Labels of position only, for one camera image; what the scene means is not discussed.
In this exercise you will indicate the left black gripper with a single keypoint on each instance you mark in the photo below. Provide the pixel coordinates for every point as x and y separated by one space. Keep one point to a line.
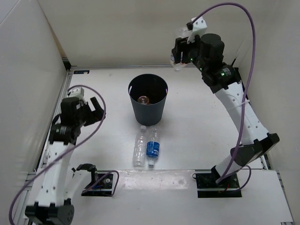
95 116

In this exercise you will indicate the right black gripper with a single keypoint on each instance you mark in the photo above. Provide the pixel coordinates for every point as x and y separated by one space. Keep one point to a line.
181 46

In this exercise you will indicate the clear unlabelled plastic bottle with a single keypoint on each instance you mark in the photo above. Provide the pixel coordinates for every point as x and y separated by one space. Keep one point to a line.
140 147

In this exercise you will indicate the blue labelled plastic bottle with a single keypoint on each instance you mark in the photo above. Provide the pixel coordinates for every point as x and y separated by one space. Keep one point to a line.
153 146

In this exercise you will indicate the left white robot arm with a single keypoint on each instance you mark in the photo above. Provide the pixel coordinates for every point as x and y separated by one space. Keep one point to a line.
52 205

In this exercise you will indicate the bottle inside bin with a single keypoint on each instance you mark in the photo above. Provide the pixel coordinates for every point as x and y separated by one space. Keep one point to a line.
144 100

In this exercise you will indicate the dark grey waste bin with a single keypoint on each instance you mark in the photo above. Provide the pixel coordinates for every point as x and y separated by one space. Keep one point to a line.
156 89

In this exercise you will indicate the blue label sticker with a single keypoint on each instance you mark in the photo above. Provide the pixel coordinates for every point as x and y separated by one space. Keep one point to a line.
81 72

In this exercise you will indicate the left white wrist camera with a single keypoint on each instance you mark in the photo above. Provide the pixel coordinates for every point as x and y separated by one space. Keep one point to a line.
77 92

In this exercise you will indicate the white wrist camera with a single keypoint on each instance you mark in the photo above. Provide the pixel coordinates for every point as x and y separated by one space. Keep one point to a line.
77 92
199 27

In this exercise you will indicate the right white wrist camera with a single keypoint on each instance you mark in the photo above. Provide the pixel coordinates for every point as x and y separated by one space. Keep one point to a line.
199 27

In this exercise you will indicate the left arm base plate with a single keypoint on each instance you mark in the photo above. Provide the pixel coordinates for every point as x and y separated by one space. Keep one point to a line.
103 185

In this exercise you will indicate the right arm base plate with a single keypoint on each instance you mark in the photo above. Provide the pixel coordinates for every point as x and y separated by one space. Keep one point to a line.
208 188

